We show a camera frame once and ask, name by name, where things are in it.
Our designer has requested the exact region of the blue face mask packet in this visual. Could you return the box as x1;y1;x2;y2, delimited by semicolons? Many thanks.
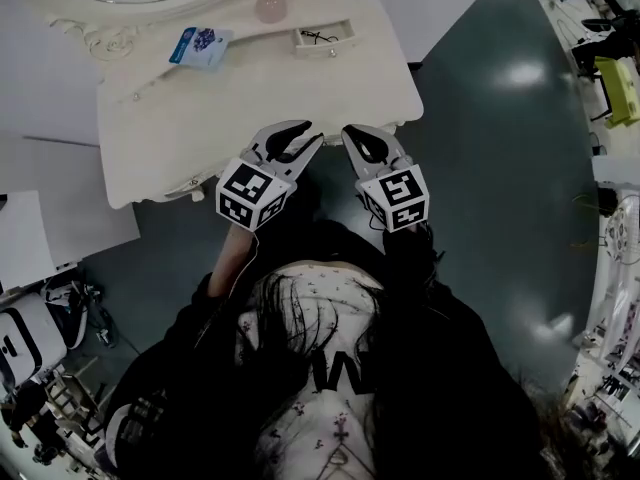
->
167;25;236;74

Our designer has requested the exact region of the white ornate dressing table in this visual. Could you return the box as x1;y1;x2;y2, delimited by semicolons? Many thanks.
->
94;0;427;211

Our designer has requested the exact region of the pink glass perfume bottle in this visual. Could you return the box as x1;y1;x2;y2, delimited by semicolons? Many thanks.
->
254;0;289;25

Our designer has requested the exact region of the person's right forearm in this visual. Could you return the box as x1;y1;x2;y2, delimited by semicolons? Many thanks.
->
381;221;442;292

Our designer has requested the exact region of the small white drawer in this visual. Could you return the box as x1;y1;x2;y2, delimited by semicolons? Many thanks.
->
291;19;359;60

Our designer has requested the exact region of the person's torso in black jacket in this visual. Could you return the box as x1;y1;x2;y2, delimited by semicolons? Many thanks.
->
102;217;551;480

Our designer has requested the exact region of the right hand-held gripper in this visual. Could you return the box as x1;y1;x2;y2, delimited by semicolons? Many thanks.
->
340;123;431;234

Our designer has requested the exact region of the white robot device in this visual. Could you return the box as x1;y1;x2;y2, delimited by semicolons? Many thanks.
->
0;291;70;385

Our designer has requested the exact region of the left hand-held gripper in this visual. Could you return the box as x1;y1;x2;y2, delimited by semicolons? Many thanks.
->
215;119;326;234

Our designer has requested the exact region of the large white board table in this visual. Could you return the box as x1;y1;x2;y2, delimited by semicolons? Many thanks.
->
0;130;143;270

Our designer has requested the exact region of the person's left forearm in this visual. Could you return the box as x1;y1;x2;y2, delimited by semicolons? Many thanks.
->
206;225;259;300

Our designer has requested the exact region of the small white board table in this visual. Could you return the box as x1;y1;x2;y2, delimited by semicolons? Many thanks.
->
0;189;58;292

